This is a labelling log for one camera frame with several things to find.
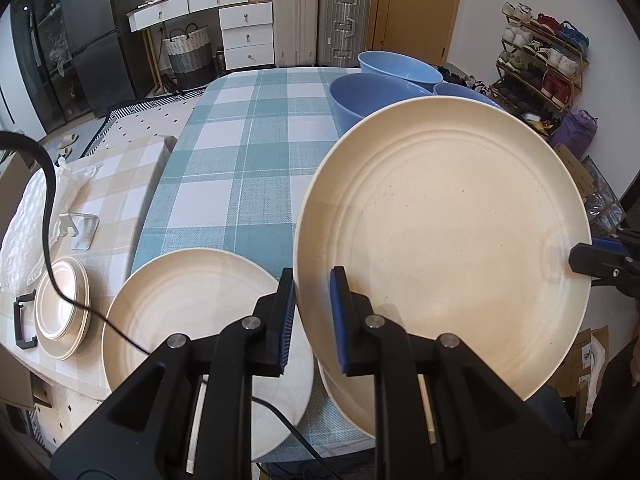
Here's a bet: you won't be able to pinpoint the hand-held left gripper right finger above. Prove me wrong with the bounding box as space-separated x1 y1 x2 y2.
330 266 576 480

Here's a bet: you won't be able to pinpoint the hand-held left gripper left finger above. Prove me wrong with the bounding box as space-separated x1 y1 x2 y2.
49 267 297 480

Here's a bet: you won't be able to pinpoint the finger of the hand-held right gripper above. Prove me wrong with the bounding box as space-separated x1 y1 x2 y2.
591 229 640 251
568 242 640 288

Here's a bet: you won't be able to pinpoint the large cream plate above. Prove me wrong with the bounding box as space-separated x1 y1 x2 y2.
101 249 315 461
318 360 376 436
292 99 593 402

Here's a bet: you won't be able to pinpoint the blue bowl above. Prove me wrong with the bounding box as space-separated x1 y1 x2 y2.
433 82 507 111
328 74 435 134
357 51 444 86

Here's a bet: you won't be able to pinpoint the stack of small beige plates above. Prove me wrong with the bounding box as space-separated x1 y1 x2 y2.
36 256 92 361

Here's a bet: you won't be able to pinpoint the brown cardboard box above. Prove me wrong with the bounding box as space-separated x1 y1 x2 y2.
552 144 598 201

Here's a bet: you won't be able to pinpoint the flattened cardboard box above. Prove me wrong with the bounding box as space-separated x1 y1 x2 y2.
545 327 611 436

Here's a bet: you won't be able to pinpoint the purple bag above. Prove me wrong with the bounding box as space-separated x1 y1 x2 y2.
550 109 598 158

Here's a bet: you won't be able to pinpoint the teal plaid tablecloth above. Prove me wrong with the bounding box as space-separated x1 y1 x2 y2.
131 65 506 466

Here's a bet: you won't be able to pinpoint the rows of shoes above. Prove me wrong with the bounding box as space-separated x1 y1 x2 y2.
500 2 590 133

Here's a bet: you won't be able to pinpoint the metal shoe rack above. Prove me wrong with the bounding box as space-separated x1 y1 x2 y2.
492 2 591 136

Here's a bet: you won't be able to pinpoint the beige plaid cloth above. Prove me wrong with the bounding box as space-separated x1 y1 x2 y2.
0 135 178 456

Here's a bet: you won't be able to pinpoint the metal stand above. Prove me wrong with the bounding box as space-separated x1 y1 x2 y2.
59 213 100 251

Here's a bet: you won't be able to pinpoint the pile of assorted sneakers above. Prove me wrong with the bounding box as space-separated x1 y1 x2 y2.
439 64 496 95

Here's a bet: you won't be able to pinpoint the small cream plate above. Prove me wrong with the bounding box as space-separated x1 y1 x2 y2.
36 258 83 341

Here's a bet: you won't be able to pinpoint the black and white rug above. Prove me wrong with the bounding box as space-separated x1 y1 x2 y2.
82 87 208 158

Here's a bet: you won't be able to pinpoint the black phone clamp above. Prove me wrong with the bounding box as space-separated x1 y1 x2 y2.
14 291 40 350

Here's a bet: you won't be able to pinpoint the white plastic bag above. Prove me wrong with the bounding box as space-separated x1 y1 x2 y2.
0 157 98 286

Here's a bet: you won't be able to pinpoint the cream slipper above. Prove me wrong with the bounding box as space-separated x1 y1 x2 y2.
56 133 81 158

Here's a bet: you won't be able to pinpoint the woven laundry basket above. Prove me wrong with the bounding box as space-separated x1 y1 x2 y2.
162 23 212 90

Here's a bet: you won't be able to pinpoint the white desk with drawers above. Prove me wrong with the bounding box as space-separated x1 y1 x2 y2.
125 0 275 73

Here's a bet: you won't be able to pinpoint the silver suitcase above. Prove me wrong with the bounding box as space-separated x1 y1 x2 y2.
317 0 372 67

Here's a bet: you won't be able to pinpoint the white suitcase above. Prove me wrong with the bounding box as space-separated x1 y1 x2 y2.
271 0 321 68

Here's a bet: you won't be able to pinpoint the wooden door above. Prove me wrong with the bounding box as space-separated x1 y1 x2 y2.
367 0 463 61

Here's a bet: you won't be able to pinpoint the black refrigerator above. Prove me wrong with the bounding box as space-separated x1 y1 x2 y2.
59 0 153 116

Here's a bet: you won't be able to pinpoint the dark glass cabinet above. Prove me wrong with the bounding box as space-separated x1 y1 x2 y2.
9 0 76 136

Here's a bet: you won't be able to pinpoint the black cable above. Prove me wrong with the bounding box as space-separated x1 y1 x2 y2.
0 131 346 480

